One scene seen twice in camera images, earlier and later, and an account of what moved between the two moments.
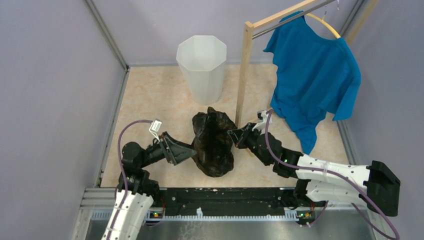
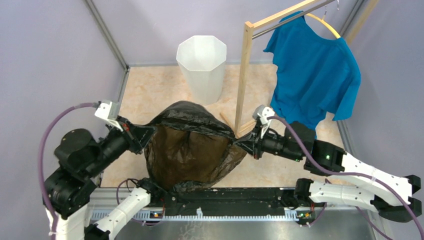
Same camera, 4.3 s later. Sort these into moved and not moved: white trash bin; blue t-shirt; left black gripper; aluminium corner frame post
Moved: left black gripper
Not moved: aluminium corner frame post; blue t-shirt; white trash bin
